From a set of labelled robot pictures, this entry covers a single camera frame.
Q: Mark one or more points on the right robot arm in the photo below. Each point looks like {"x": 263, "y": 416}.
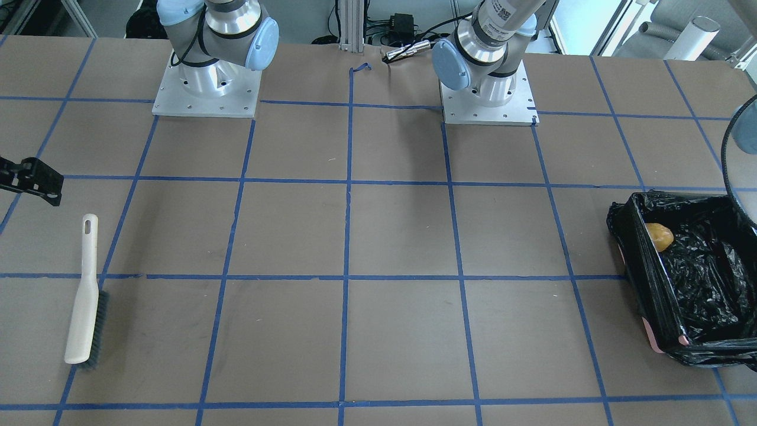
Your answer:
{"x": 220, "y": 49}

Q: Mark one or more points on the yellow toy potato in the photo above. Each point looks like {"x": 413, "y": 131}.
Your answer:
{"x": 661, "y": 236}

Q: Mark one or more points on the white hand brush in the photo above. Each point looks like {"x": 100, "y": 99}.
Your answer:
{"x": 87, "y": 321}

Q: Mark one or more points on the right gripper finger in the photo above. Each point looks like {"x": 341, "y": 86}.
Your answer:
{"x": 32, "y": 176}

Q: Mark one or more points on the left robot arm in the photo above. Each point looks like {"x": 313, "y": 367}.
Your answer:
{"x": 483, "y": 54}

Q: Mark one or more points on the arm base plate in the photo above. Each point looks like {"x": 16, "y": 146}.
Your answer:
{"x": 220, "y": 90}
{"x": 495, "y": 101}

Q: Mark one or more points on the black lined trash bin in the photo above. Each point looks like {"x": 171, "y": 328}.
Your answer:
{"x": 697, "y": 298}

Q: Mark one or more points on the aluminium frame post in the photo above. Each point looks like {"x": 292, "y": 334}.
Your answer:
{"x": 351, "y": 22}

